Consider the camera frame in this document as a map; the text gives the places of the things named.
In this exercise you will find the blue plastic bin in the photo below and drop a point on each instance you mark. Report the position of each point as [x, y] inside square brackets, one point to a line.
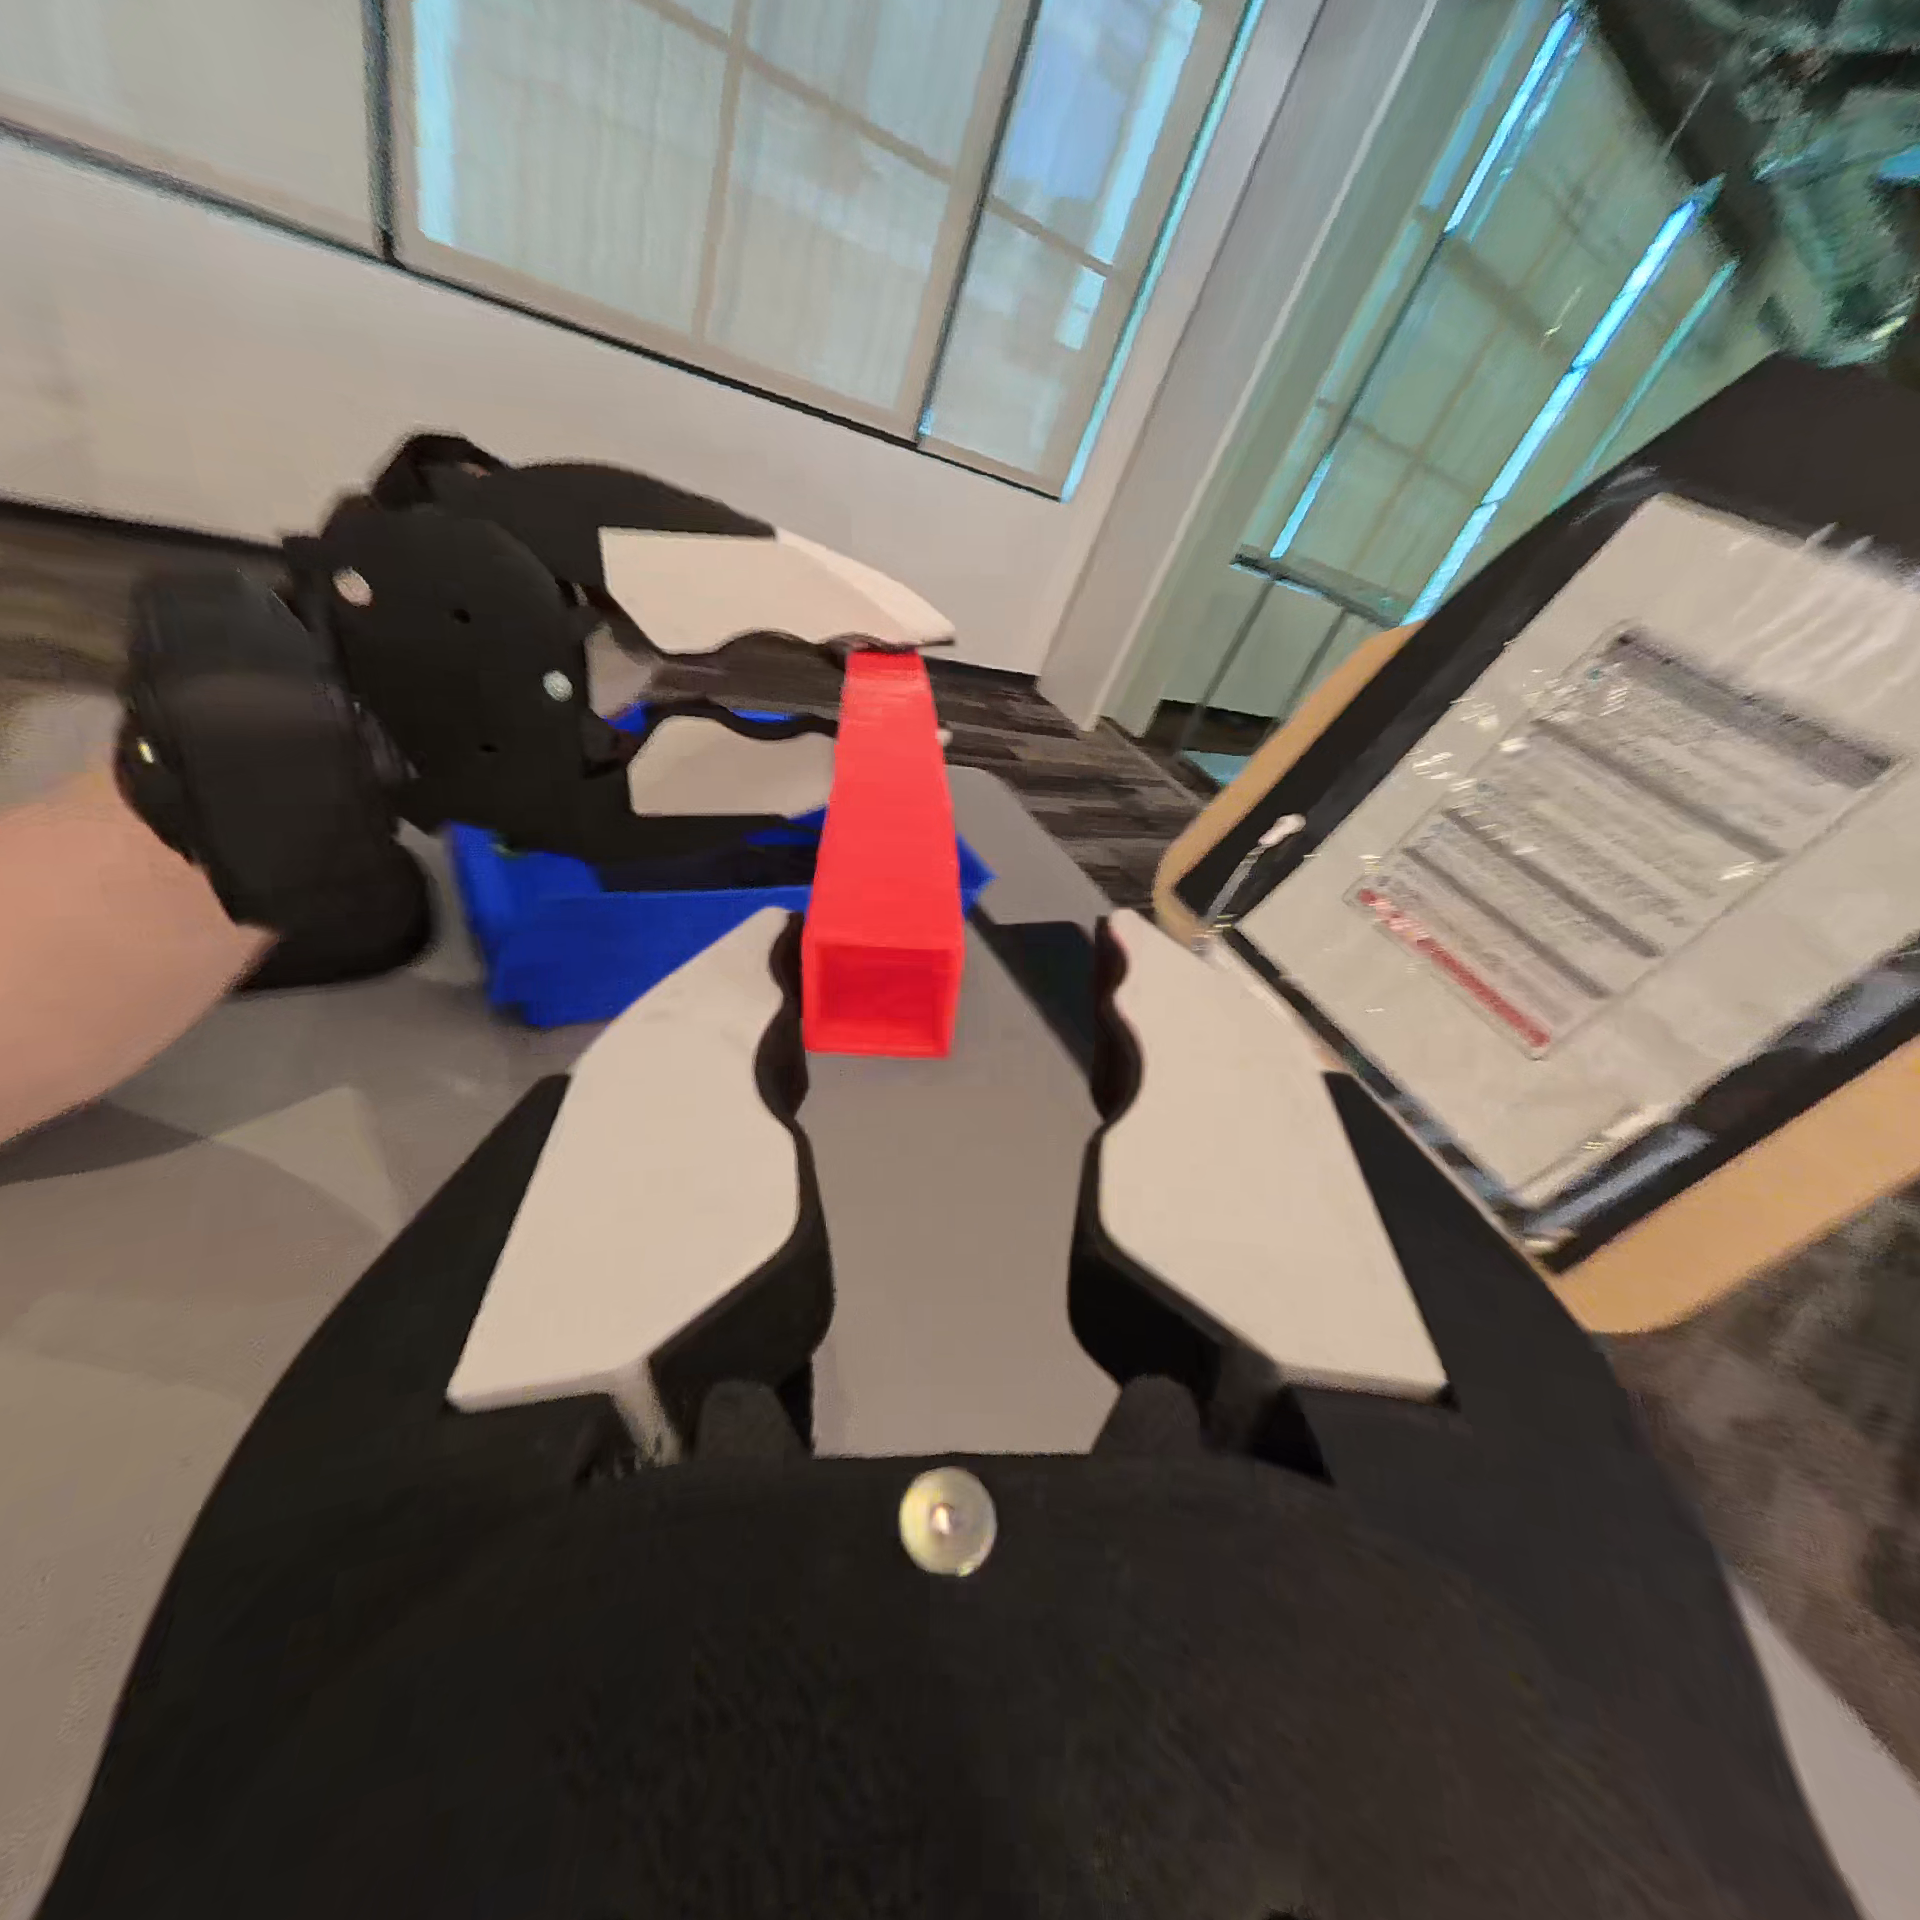
[600, 932]

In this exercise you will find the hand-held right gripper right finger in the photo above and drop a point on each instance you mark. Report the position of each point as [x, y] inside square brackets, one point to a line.
[1260, 1201]

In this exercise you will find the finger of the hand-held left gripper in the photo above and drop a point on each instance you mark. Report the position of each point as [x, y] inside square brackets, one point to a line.
[751, 585]
[722, 774]

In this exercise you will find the long red block bar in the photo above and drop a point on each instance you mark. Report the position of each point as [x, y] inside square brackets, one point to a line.
[885, 840]

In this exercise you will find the person's left forearm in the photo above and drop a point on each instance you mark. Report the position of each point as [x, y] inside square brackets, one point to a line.
[107, 960]

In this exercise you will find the tall glass panel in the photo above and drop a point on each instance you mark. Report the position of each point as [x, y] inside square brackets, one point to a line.
[1500, 331]

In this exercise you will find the grid pane window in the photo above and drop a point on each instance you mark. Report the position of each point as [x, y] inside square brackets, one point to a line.
[722, 196]

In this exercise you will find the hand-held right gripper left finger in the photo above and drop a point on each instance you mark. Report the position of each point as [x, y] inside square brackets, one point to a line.
[646, 1185]

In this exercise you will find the grey desk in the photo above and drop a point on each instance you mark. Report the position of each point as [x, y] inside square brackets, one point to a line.
[300, 1201]

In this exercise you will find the wooden framed instruction sign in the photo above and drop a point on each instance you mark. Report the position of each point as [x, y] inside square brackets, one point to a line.
[1651, 840]

